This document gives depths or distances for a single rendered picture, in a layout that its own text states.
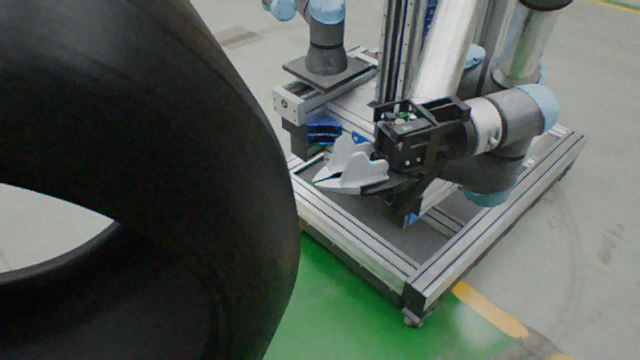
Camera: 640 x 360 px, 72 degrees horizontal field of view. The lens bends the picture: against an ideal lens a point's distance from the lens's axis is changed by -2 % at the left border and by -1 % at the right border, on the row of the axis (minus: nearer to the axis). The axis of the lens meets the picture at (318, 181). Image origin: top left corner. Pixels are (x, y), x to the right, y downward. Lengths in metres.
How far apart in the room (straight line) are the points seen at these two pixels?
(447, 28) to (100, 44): 0.64
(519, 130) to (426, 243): 1.07
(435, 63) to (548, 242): 1.48
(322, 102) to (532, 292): 1.08
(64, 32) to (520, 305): 1.79
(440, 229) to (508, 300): 0.38
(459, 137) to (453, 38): 0.23
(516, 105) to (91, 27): 0.54
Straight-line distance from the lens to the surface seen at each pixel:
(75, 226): 2.24
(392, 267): 1.56
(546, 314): 1.90
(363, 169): 0.54
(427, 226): 1.74
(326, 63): 1.54
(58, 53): 0.22
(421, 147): 0.56
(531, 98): 0.68
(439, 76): 0.76
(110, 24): 0.23
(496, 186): 0.72
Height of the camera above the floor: 1.46
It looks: 42 degrees down
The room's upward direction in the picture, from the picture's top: straight up
